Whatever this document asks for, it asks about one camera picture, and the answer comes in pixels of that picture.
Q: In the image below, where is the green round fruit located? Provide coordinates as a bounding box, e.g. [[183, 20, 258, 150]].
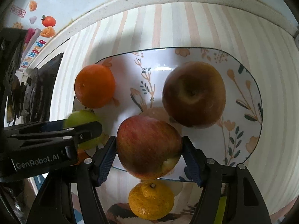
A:
[[64, 110, 104, 150]]

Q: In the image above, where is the yellow citrus fruit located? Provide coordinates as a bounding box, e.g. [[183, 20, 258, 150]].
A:
[[128, 180, 175, 220]]

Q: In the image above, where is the striped tablecloth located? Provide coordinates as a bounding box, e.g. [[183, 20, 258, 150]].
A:
[[49, 2, 299, 224]]

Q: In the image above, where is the yellow-green object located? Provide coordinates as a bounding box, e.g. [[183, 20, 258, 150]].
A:
[[214, 196, 227, 224]]

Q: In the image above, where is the red striped apple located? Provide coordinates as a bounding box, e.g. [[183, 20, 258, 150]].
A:
[[116, 115, 183, 180]]

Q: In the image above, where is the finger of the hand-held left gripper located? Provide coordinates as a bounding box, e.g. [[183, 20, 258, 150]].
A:
[[3, 121, 103, 155]]

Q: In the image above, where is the fruit print wall sticker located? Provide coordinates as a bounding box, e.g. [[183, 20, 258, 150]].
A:
[[9, 0, 56, 71]]

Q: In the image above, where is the small orange fruit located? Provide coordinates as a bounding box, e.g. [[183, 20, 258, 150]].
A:
[[75, 148, 90, 166]]

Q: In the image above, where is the dark red apple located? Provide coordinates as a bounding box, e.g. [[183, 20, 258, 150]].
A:
[[162, 62, 226, 129]]

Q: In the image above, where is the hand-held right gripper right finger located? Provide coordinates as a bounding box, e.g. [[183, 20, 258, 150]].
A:
[[182, 136, 269, 224]]

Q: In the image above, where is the white floral plate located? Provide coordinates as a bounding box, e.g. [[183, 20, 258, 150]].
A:
[[73, 48, 262, 182]]

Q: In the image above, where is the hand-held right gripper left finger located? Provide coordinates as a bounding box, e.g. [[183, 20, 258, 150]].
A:
[[27, 135, 116, 224]]

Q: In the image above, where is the orange tangerine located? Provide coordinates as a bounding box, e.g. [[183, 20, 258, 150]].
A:
[[74, 64, 116, 109]]

